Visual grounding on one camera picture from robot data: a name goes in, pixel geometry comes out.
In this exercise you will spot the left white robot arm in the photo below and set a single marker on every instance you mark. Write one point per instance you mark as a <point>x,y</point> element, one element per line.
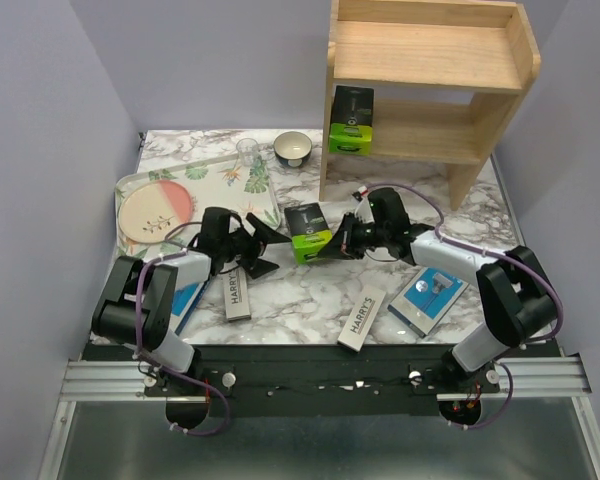
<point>135,306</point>

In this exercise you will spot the aluminium rail frame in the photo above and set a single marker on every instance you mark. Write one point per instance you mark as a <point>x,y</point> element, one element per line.
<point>121,381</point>

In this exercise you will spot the pink and cream plate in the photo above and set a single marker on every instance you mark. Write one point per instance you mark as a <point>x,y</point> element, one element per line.
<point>152,210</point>

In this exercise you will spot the white harry's box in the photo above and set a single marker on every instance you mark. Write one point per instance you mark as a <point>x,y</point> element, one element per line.
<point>236,298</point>
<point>361,318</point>

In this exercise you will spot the dark ceramic bowl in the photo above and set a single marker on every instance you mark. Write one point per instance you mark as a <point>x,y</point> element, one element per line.
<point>292,149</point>

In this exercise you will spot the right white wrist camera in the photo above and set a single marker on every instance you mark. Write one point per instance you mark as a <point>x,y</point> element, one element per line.
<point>363,210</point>

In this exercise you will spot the right blue razor package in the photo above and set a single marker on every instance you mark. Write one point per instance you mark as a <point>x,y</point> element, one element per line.
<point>426,299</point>

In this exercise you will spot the blue razor package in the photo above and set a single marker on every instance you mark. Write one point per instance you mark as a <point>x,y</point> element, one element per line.
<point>184,304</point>
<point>426,299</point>

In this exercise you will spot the black green Gillette box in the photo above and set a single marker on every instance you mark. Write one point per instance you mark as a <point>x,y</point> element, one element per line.
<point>308,229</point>
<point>351,120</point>

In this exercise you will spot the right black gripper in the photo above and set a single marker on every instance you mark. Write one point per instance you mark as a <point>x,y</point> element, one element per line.
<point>341,246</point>

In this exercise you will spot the clear plastic cup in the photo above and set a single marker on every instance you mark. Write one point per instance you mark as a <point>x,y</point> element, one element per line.
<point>247,149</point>

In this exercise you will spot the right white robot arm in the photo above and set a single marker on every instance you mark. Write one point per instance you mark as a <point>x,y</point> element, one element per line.
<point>517,298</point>

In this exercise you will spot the wooden two-tier shelf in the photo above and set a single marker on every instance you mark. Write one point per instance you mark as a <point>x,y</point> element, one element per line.
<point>463,69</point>

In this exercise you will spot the leaf-patterned tray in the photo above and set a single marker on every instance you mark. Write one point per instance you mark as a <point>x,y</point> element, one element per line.
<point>218,182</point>

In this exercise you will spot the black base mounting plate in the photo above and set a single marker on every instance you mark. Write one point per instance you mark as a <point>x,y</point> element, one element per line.
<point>249,381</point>

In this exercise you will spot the left blue razor package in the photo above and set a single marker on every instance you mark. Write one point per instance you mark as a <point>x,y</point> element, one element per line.
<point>184,304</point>

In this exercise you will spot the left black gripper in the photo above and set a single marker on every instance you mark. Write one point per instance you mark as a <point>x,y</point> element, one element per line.
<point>259,267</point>

